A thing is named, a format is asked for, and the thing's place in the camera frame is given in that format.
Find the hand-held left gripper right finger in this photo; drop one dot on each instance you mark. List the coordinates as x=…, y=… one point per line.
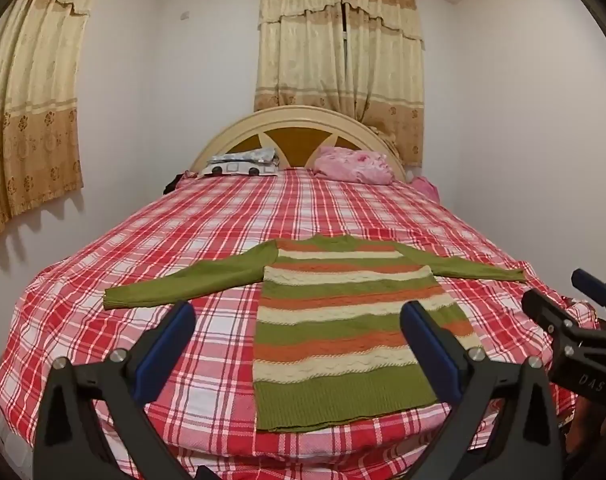
x=428, y=345

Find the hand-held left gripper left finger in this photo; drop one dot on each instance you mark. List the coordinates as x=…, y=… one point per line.
x=168, y=345

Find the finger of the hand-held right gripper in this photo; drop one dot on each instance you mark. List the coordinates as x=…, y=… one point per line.
x=590, y=284
x=545, y=310

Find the green orange striped knit sweater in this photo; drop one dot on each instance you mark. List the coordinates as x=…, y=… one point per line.
x=333, y=310

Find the person's right hand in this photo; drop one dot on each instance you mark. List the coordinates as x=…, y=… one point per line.
x=590, y=427

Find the red white plaid bed cover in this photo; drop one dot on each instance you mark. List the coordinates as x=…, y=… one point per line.
x=183, y=240

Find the pink cloth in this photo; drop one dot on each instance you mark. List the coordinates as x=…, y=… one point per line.
x=425, y=187

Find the dark cloth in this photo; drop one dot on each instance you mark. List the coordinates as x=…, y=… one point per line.
x=174, y=184

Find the pink floral pillow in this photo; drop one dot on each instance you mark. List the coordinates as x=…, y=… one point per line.
x=353, y=165

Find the white grey printed pillow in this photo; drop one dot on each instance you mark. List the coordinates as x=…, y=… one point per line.
x=238, y=162

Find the cream arched wooden headboard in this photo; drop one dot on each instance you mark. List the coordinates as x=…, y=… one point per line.
x=293, y=120

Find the beige patterned curtain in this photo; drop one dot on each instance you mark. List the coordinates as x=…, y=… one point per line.
x=298, y=50
x=388, y=70
x=28, y=110

